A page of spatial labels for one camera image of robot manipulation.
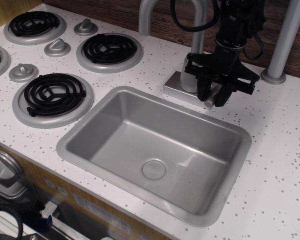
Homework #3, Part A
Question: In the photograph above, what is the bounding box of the grey plastic sink basin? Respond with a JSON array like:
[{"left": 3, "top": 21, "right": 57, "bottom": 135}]
[{"left": 56, "top": 86, "right": 252, "bottom": 227}]

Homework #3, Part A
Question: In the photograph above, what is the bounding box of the silver knob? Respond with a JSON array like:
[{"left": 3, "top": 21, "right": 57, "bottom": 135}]
[
  {"left": 8, "top": 63, "right": 39, "bottom": 83},
  {"left": 73, "top": 18, "right": 98, "bottom": 36},
  {"left": 44, "top": 38, "right": 71, "bottom": 58}
]

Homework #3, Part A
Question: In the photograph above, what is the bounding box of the silver faucet lever handle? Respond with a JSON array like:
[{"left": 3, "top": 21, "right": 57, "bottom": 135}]
[{"left": 204, "top": 83, "right": 222, "bottom": 108}]

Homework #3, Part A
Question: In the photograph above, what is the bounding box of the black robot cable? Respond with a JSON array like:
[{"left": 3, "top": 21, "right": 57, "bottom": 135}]
[{"left": 169, "top": 0, "right": 221, "bottom": 33}]

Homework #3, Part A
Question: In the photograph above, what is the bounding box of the back left black burner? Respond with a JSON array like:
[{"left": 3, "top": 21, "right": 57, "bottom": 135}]
[{"left": 3, "top": 11, "right": 67, "bottom": 46}]

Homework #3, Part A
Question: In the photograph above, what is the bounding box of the silver round oven dial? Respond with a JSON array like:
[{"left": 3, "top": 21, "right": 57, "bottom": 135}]
[{"left": 0, "top": 150, "right": 23, "bottom": 187}]

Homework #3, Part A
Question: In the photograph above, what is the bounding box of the front right black burner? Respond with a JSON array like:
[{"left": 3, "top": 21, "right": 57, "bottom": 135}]
[{"left": 12, "top": 73, "right": 94, "bottom": 129}]

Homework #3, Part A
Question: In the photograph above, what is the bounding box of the silver knob front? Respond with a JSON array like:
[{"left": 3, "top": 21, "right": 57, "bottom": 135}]
[{"left": 8, "top": 63, "right": 39, "bottom": 83}]

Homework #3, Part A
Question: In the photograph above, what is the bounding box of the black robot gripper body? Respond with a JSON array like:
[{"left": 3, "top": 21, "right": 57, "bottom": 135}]
[{"left": 185, "top": 37, "right": 260, "bottom": 95}]

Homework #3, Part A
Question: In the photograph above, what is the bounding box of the silver knob middle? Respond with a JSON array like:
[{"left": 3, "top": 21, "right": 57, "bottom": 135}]
[{"left": 44, "top": 38, "right": 71, "bottom": 58}]

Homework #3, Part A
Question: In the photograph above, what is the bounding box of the silver toy faucet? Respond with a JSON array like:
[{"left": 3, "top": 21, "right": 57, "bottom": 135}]
[{"left": 138, "top": 0, "right": 224, "bottom": 111}]

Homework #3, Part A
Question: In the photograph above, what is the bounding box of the black braided cable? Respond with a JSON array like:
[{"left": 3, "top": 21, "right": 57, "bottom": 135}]
[{"left": 0, "top": 203, "right": 28, "bottom": 238}]

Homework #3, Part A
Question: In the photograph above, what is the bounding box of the back right black burner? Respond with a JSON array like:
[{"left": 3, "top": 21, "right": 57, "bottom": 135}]
[{"left": 76, "top": 33, "right": 143, "bottom": 74}]

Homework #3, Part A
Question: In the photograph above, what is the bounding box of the silver knob back right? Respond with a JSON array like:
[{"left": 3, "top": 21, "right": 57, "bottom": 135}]
[{"left": 73, "top": 18, "right": 98, "bottom": 36}]

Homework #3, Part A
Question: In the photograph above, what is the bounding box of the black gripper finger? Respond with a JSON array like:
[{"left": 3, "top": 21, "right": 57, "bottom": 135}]
[
  {"left": 197, "top": 74, "right": 212, "bottom": 101},
  {"left": 215, "top": 83, "right": 235, "bottom": 107}
]

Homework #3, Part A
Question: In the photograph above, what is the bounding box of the grey support pole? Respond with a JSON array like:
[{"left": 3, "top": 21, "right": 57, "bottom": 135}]
[{"left": 261, "top": 0, "right": 300, "bottom": 85}]

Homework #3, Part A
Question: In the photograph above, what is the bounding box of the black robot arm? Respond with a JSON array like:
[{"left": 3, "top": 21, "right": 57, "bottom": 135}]
[{"left": 185, "top": 0, "right": 266, "bottom": 108}]

